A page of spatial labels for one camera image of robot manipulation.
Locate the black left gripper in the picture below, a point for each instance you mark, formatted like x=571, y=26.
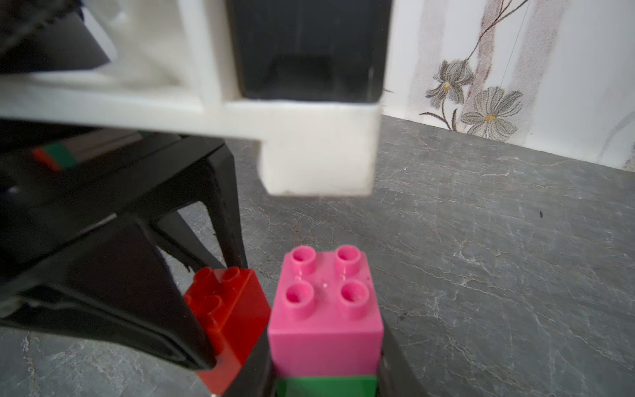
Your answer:
x=82, y=248

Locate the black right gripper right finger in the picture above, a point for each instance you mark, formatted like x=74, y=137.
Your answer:
x=395, y=376

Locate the green lego brick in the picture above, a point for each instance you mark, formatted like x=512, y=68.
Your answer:
x=329, y=386

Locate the pink lego brick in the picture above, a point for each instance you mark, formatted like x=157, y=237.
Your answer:
x=326, y=319

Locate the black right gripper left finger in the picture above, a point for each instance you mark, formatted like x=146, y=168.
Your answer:
x=257, y=377

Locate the small red lego brick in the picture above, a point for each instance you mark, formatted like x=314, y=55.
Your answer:
x=233, y=311

